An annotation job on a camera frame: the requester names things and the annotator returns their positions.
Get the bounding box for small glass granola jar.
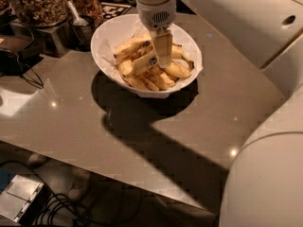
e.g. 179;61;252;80
73;0;103;27

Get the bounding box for black white marker tag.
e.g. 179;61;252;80
101;2;131;20

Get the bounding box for banana with blue sticker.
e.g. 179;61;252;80
127;44;194;77

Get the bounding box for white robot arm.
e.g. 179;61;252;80
136;0;303;227

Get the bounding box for white plastic spoon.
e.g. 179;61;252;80
65;0;89;26

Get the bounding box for left bottom banana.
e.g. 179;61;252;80
116;60;159;91

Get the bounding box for black floor cables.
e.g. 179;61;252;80
0;159;143;227

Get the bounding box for right lower banana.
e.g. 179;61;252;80
160;61;191;79

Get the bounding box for front bottom banana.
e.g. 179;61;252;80
143;66;175;91

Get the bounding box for dark cup with spoon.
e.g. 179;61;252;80
69;16;93;50

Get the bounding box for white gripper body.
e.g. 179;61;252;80
136;0;176;31

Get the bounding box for metal box on floor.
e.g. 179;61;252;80
0;175;44;225

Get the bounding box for black appliance with cable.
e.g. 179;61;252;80
0;21;45;90

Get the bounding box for steel jar stand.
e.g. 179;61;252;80
31;22;71;58

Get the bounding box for white bowl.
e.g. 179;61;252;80
91;14;203;98

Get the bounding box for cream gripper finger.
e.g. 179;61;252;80
150;28;172;68

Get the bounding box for upper back banana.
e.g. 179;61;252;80
113;31;182;61

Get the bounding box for large glass nut jar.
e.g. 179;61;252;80
10;0;68;28

